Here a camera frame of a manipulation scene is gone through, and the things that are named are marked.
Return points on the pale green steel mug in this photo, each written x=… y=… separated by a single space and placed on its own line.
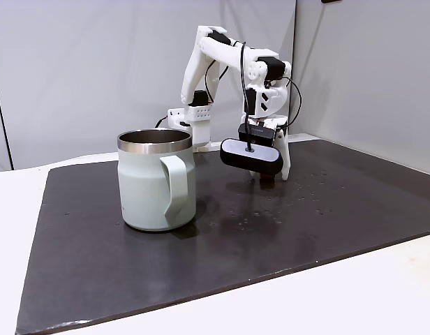
x=141 y=188

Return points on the black oval camera box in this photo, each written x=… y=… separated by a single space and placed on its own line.
x=236 y=157

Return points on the black table mat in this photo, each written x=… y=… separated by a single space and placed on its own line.
x=236 y=261

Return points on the black wall-mounted object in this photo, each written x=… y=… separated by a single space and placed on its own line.
x=331 y=1

